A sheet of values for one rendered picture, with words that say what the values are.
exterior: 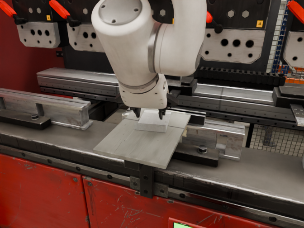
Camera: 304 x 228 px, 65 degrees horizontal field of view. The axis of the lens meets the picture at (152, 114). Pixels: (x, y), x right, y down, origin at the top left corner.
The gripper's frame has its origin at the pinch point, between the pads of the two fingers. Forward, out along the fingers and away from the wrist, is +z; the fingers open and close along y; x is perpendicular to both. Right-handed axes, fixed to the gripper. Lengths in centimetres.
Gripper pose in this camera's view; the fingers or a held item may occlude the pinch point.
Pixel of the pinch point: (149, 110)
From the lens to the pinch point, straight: 60.3
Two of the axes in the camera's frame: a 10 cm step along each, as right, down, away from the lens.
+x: -1.4, 9.0, -4.1
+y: -9.8, -0.8, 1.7
